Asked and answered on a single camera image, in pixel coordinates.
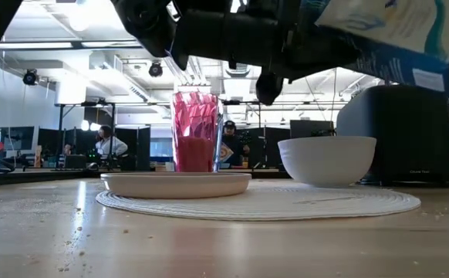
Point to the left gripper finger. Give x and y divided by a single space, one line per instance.
334 56

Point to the blue and yellow cereal box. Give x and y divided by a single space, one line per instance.
386 23

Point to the white ceramic bowl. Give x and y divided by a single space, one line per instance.
326 162

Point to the pink faceted plastic tumbler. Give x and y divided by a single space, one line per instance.
193 154

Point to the white woven round placemat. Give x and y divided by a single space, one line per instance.
271 204

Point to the cream ceramic plate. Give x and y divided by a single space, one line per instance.
174 185

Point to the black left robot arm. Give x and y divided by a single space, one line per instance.
217 34

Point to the black computer monitor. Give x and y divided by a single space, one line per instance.
309 128
16 139

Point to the black two-slot toaster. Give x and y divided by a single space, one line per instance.
413 131

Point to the clear plastic tumbler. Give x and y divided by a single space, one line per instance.
221 135

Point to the black metal stand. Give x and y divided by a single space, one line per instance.
60 135

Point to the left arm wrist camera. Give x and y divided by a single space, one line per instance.
269 89

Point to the black ceiling camera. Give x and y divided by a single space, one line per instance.
155 70
30 78

